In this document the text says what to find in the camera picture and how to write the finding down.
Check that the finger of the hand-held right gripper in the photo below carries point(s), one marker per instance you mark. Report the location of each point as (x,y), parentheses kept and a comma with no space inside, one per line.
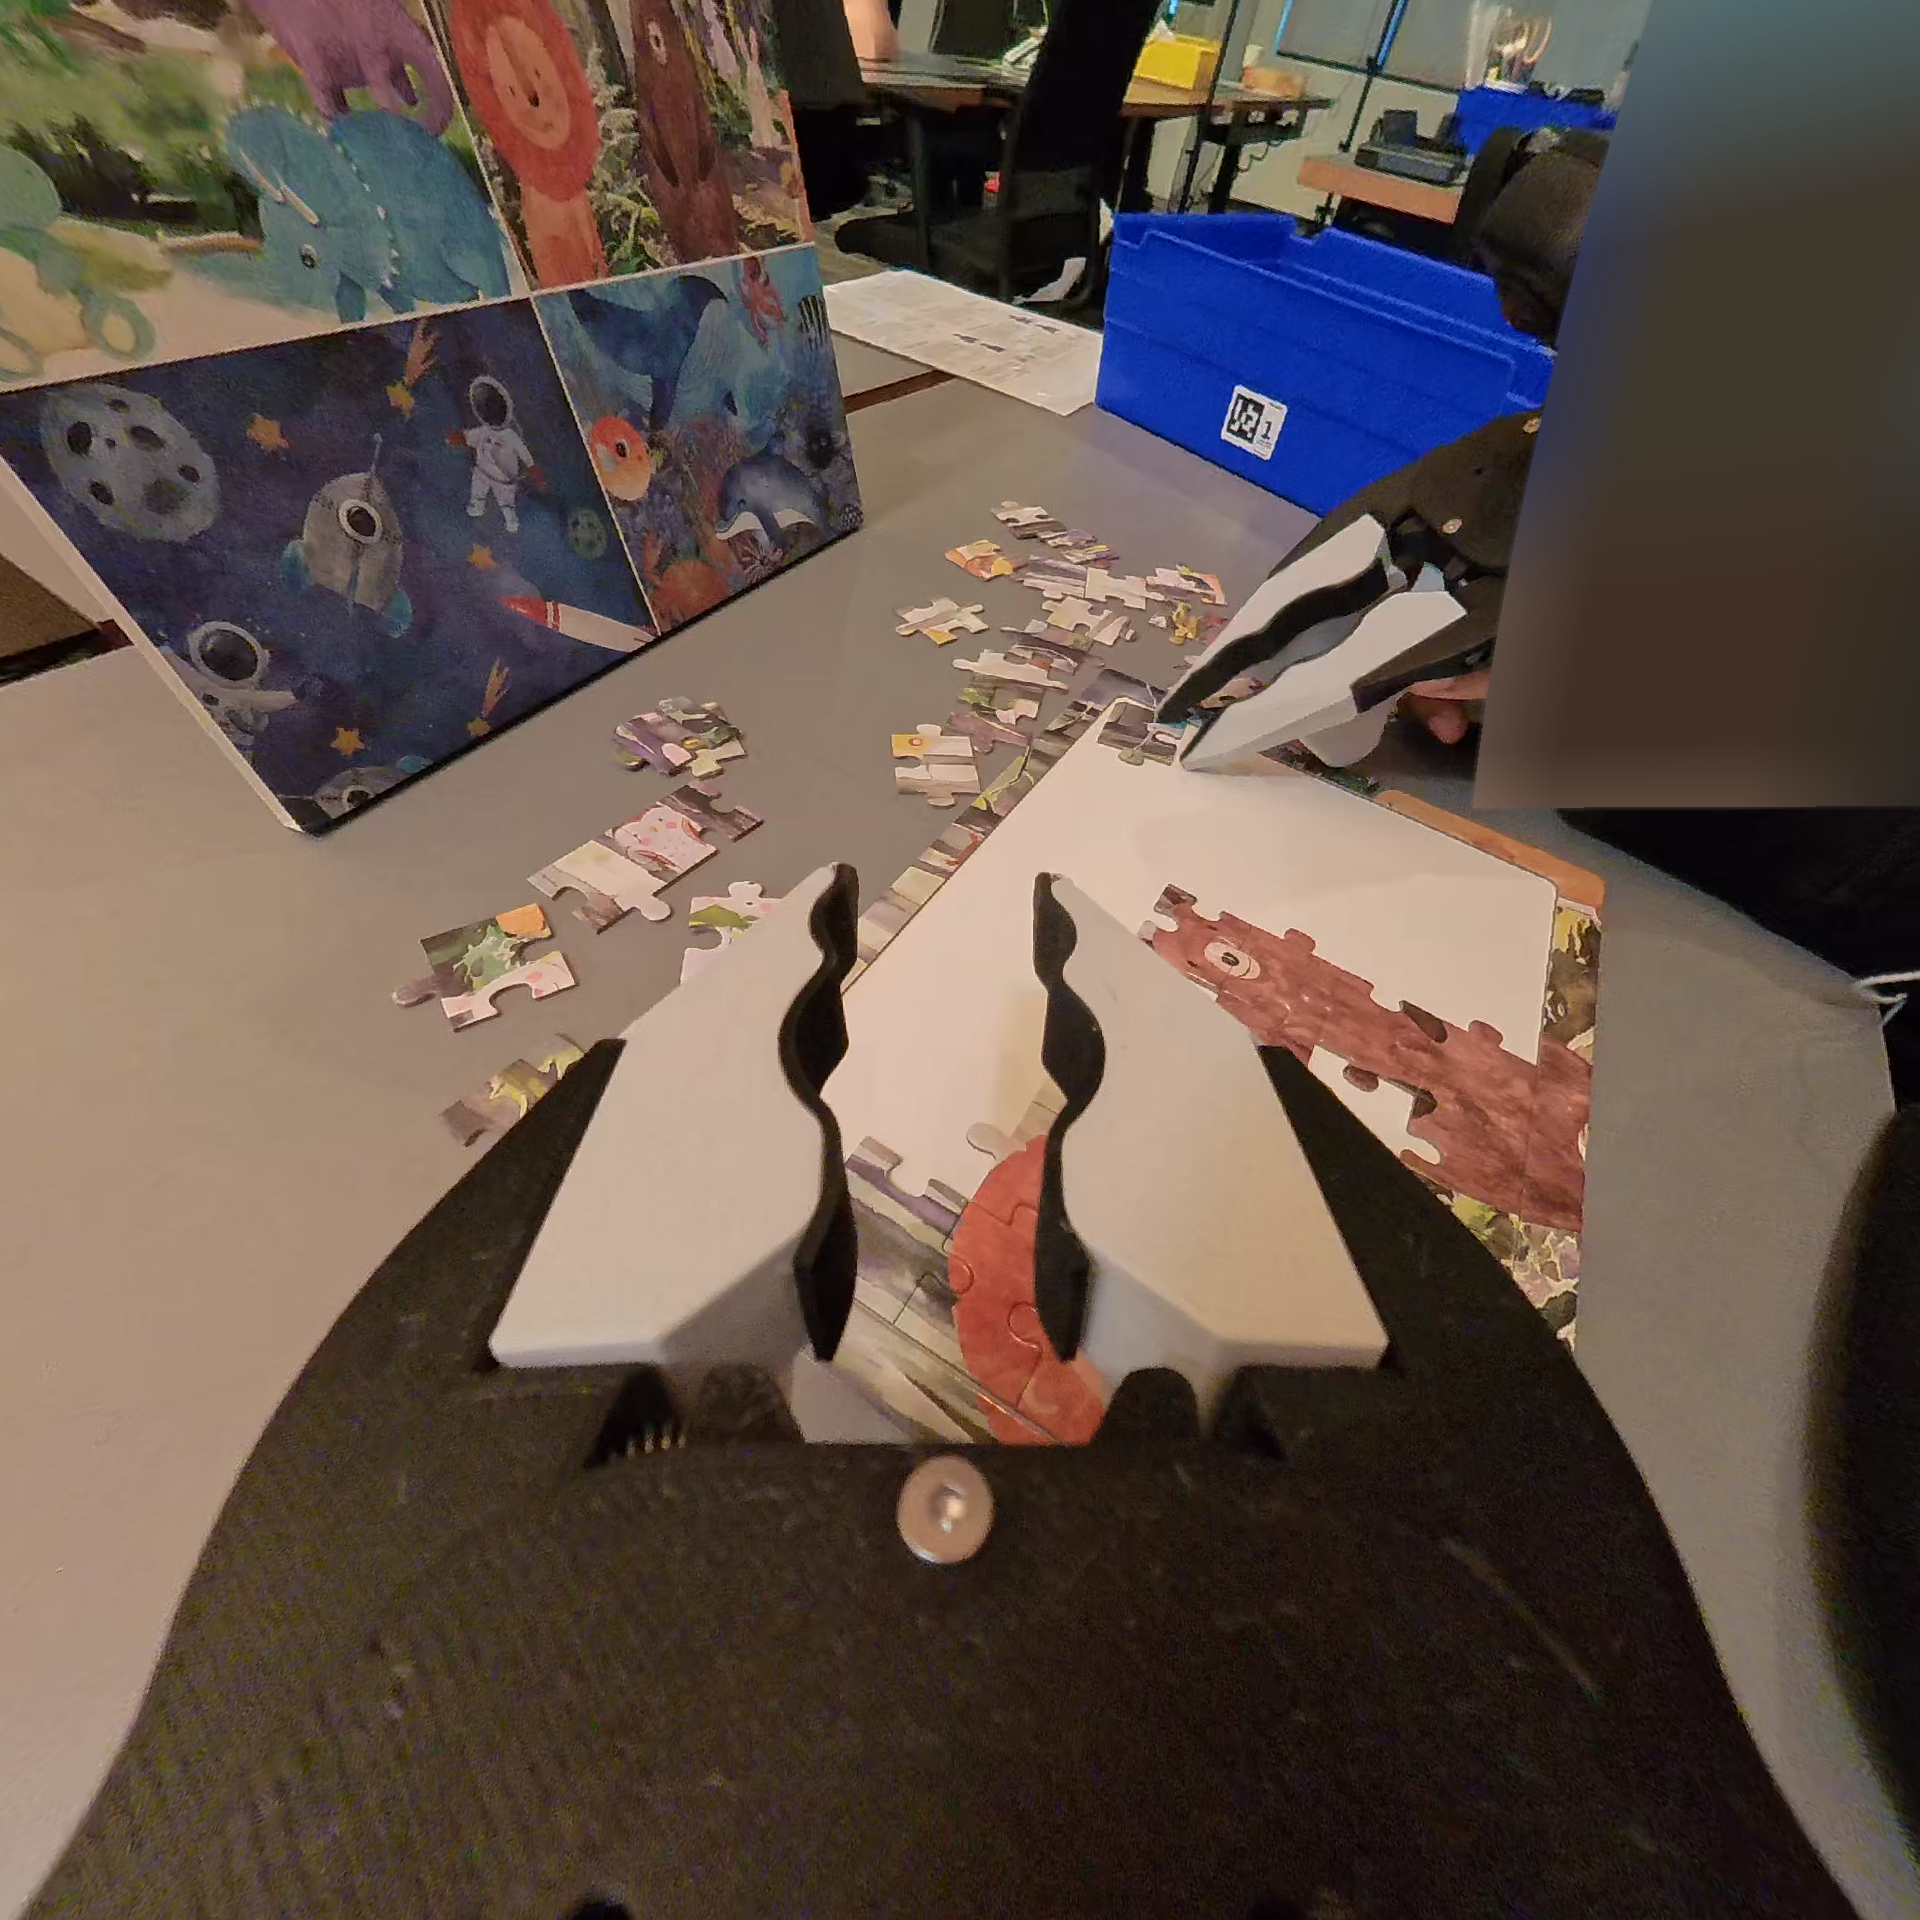
(1306,705)
(1306,586)

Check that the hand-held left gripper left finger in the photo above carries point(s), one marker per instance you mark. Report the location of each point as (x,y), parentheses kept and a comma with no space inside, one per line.
(661,1201)

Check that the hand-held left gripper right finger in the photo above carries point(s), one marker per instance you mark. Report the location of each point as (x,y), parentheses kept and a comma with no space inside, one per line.
(1229,1201)

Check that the lion jigsaw puzzle board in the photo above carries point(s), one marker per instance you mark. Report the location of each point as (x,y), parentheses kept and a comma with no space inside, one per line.
(1275,840)

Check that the dark teal spot puzzle piece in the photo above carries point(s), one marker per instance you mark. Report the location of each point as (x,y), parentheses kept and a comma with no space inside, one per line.
(1154,744)

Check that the tree branch puzzle piece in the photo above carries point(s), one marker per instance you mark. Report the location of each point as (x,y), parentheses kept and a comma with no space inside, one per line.
(511,1089)

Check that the orange yellow puzzle piece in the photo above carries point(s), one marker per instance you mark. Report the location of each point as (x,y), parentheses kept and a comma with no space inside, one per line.
(978,560)

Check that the pile of puzzle pieces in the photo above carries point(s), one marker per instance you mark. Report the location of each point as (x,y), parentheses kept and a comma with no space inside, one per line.
(645,840)

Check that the person's right forearm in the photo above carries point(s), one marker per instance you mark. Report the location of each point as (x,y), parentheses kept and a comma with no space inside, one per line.
(1724,884)

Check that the person's right hand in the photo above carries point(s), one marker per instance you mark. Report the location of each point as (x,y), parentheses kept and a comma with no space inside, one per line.
(1447,705)

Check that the blue bin with white label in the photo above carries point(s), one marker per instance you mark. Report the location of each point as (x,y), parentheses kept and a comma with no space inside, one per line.
(1349,346)

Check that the joined brown bear puzzle section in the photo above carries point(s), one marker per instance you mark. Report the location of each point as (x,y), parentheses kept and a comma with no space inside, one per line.
(1425,1079)

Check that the orange corner puzzle piece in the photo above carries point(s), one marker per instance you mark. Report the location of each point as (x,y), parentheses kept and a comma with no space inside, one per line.
(488,968)

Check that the laminated instruction sheet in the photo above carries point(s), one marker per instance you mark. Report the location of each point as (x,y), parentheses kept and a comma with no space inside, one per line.
(961,329)

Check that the wooden top desk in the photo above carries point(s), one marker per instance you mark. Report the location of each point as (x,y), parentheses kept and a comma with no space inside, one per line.
(1275,102)

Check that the black tall back chair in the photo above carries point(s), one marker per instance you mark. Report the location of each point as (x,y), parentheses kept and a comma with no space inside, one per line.
(1050,119)

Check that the yellow box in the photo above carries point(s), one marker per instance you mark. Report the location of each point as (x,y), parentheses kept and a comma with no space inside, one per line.
(1173,59)

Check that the space print puzzle box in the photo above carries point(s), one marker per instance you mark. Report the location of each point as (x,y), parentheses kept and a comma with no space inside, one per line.
(375,451)

